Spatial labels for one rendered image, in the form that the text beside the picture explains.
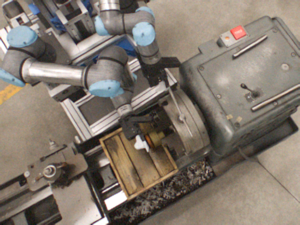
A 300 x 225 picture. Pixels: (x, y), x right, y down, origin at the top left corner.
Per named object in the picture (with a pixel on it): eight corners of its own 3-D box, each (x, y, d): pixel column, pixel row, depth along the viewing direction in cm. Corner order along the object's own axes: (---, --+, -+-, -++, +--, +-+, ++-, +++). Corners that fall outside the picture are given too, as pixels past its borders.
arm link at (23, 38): (49, 38, 156) (36, 23, 143) (39, 64, 151) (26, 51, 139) (24, 35, 157) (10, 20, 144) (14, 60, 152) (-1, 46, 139)
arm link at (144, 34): (152, 17, 115) (153, 33, 109) (158, 40, 123) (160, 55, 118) (130, 21, 115) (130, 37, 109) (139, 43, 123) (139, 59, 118)
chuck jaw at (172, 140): (180, 128, 157) (192, 148, 152) (181, 132, 161) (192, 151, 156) (160, 139, 155) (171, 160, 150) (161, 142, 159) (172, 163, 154)
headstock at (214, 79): (259, 43, 202) (275, 7, 166) (305, 107, 188) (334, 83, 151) (176, 87, 191) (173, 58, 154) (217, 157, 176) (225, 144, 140)
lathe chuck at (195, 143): (172, 99, 180) (173, 84, 150) (200, 149, 174) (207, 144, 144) (158, 106, 178) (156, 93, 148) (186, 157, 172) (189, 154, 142)
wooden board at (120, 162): (149, 115, 184) (148, 113, 180) (179, 171, 173) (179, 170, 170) (100, 140, 179) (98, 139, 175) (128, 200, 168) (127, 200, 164)
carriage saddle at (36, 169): (77, 142, 178) (74, 140, 173) (112, 221, 164) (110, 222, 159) (24, 169, 172) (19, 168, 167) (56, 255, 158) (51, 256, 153)
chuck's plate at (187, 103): (178, 96, 181) (180, 81, 150) (205, 145, 174) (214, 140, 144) (172, 99, 180) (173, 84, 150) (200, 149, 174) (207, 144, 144)
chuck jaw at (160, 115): (173, 118, 161) (165, 99, 154) (177, 122, 157) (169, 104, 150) (154, 128, 159) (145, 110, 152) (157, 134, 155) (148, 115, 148)
